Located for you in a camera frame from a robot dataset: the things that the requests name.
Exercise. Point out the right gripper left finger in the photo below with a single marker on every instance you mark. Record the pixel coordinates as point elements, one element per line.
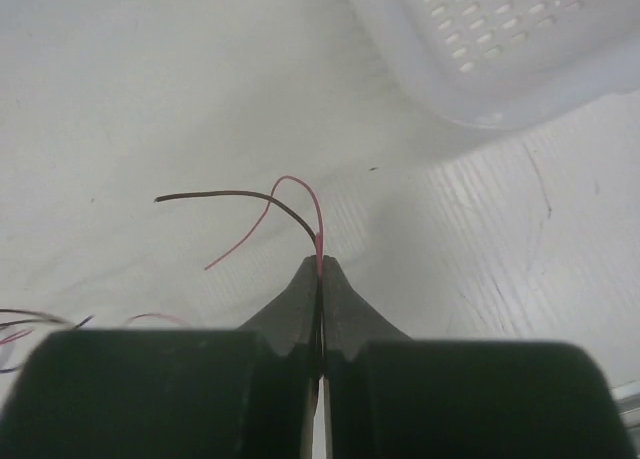
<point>282,403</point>

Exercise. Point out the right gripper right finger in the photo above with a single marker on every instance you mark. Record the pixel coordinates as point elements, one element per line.
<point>349,323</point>

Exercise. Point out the right white perforated basket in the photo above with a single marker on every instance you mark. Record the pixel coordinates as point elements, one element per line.
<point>506,64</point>

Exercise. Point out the aluminium mounting rail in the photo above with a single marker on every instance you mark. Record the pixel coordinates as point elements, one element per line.
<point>627,401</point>

